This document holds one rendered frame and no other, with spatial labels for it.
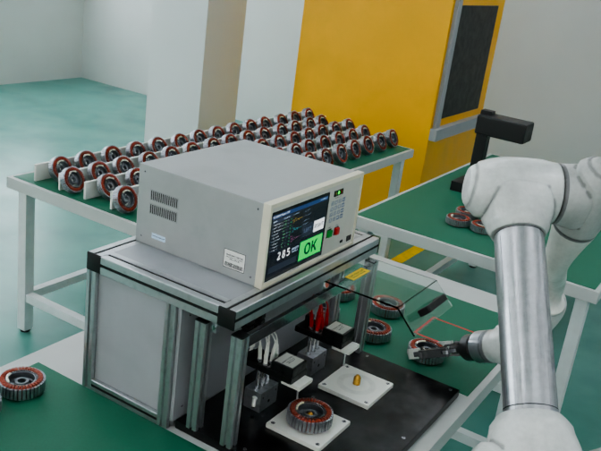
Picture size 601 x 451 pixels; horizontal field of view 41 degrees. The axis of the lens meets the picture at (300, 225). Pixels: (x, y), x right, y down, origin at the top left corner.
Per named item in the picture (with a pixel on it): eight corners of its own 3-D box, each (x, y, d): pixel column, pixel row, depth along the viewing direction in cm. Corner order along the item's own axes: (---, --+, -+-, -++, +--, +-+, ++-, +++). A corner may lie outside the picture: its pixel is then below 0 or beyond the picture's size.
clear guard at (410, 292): (452, 307, 214) (456, 286, 212) (414, 336, 194) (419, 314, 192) (346, 269, 229) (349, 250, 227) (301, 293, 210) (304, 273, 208)
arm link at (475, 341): (507, 359, 220) (491, 360, 225) (501, 327, 221) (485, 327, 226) (485, 366, 215) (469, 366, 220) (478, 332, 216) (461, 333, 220)
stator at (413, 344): (452, 361, 239) (453, 351, 238) (424, 369, 233) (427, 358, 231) (426, 344, 247) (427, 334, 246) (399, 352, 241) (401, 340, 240)
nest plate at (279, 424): (350, 425, 197) (351, 421, 197) (318, 453, 185) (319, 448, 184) (299, 402, 204) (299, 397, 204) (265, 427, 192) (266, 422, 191)
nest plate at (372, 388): (393, 387, 217) (393, 383, 216) (367, 410, 205) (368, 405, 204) (344, 367, 224) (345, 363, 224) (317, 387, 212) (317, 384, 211)
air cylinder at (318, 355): (325, 366, 223) (327, 348, 221) (310, 376, 217) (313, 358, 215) (308, 360, 225) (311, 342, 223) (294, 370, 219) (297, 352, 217)
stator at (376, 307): (402, 307, 271) (404, 297, 270) (402, 321, 261) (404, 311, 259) (369, 302, 272) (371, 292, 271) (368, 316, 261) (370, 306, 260)
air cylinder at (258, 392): (276, 401, 203) (278, 382, 201) (259, 412, 197) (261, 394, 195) (259, 393, 206) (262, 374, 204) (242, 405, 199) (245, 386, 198)
